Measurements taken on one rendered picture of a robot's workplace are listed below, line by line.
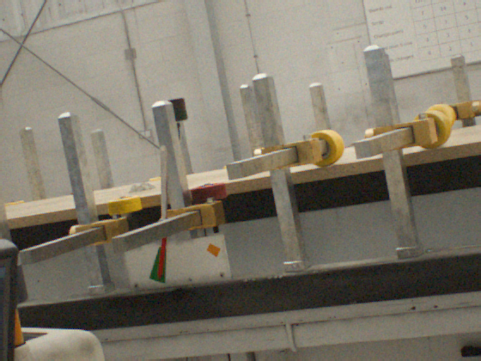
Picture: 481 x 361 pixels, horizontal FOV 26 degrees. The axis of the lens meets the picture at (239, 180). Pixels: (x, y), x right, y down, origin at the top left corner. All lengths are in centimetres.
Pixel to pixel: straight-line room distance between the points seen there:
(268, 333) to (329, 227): 29
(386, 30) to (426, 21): 38
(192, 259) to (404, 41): 730
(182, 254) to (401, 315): 50
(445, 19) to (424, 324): 732
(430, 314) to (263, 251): 49
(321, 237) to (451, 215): 31
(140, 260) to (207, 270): 17
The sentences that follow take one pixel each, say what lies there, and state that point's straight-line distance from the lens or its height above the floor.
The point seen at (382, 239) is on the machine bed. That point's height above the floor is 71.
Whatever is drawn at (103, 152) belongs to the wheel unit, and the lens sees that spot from 365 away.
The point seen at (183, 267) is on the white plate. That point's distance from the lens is 229.
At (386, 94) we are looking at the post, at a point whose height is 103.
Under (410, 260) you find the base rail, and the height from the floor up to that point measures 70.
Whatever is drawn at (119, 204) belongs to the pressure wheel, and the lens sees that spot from 245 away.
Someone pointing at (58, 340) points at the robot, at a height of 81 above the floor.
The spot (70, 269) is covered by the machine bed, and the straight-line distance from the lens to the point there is 272.
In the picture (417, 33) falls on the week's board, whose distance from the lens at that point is 942.
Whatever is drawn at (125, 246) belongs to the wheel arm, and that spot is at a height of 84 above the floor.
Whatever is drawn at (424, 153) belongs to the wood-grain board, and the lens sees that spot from 224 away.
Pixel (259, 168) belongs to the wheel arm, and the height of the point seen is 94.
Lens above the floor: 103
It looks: 3 degrees down
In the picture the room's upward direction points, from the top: 11 degrees counter-clockwise
